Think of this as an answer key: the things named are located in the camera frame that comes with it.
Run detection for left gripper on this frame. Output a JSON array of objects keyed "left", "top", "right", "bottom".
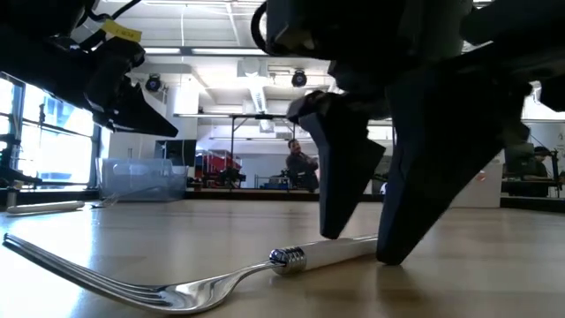
[{"left": 51, "top": 42, "right": 180, "bottom": 139}]

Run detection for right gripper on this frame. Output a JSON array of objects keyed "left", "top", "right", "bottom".
[{"left": 317, "top": 0, "right": 473, "bottom": 118}]

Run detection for white-handled silver fork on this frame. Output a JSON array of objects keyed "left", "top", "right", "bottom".
[
  {"left": 2, "top": 231, "right": 380, "bottom": 315},
  {"left": 6, "top": 193, "right": 119, "bottom": 216}
]

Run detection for person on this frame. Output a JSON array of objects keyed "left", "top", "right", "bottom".
[
  {"left": 524, "top": 146, "right": 554, "bottom": 181},
  {"left": 285, "top": 138, "right": 320, "bottom": 193}
]

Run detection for white plastic bin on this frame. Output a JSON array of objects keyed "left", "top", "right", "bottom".
[{"left": 449, "top": 149, "right": 507, "bottom": 209}]

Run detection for clear plastic bin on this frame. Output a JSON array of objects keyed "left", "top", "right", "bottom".
[{"left": 97, "top": 157, "right": 190, "bottom": 203}]

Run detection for long ceiling light bar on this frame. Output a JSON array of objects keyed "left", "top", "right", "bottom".
[{"left": 140, "top": 45, "right": 270, "bottom": 57}]

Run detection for black background stand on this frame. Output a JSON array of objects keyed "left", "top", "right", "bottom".
[{"left": 546, "top": 148, "right": 562, "bottom": 198}]

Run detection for black background machine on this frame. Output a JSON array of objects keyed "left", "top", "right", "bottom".
[{"left": 0, "top": 132, "right": 43, "bottom": 189}]

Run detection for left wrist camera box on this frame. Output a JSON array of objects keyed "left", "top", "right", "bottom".
[{"left": 83, "top": 36, "right": 147, "bottom": 114}]

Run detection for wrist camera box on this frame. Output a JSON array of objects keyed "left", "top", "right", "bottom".
[
  {"left": 83, "top": 36, "right": 147, "bottom": 114},
  {"left": 264, "top": 0, "right": 319, "bottom": 57}
]

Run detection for yellow cable tag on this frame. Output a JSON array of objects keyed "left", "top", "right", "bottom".
[{"left": 100, "top": 19, "right": 144, "bottom": 44}]

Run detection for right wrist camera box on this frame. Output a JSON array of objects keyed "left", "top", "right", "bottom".
[{"left": 264, "top": 0, "right": 319, "bottom": 57}]

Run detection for black metal rig frame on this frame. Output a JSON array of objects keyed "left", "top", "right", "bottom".
[{"left": 229, "top": 113, "right": 298, "bottom": 191}]

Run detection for black left camera cable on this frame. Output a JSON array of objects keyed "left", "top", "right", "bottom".
[{"left": 87, "top": 0, "right": 143, "bottom": 23}]

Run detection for black camera cable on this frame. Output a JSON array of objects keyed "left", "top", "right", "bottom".
[
  {"left": 250, "top": 1, "right": 268, "bottom": 50},
  {"left": 87, "top": 0, "right": 143, "bottom": 23}
]

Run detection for black right camera cable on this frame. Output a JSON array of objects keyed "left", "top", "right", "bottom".
[{"left": 250, "top": 1, "right": 268, "bottom": 50}]

